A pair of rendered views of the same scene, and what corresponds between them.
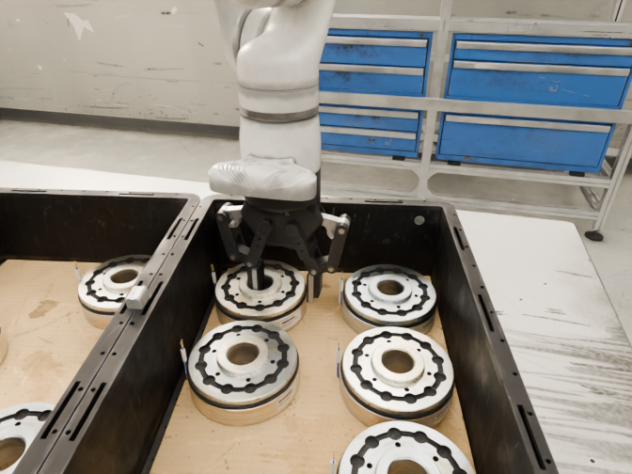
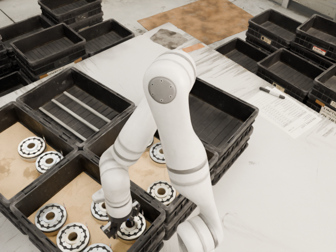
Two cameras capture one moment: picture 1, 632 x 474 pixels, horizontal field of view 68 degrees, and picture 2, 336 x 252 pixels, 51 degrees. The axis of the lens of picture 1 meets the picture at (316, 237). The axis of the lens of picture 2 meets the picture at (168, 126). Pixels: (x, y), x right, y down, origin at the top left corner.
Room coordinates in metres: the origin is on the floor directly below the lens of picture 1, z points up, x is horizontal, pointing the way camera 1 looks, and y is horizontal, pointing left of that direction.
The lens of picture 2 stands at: (0.80, -0.32, 1.90)
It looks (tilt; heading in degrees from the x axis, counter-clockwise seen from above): 47 degrees down; 123
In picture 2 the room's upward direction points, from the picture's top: 2 degrees clockwise
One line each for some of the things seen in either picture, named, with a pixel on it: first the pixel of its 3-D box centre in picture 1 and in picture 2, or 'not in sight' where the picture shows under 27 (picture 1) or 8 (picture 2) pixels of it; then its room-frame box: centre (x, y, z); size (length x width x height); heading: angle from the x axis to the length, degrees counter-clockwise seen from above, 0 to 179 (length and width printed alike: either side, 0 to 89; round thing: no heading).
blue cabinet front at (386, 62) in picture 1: (345, 94); not in sight; (2.19, -0.14, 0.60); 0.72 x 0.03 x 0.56; 77
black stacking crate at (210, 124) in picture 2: not in sight; (197, 117); (0.34, 0.60, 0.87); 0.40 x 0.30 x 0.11; 176
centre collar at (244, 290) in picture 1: (260, 283); (130, 223); (0.42, 0.06, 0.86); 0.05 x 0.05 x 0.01
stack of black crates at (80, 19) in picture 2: not in sight; (74, 26); (-1.23, 1.34, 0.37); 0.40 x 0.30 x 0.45; 77
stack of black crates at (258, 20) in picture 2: not in sight; (274, 42); (0.15, 2.19, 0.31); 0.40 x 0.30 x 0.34; 167
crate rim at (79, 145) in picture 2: not in sight; (75, 103); (-0.08, 0.33, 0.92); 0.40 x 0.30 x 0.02; 176
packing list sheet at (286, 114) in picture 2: not in sight; (282, 110); (0.58, 1.04, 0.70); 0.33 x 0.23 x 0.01; 167
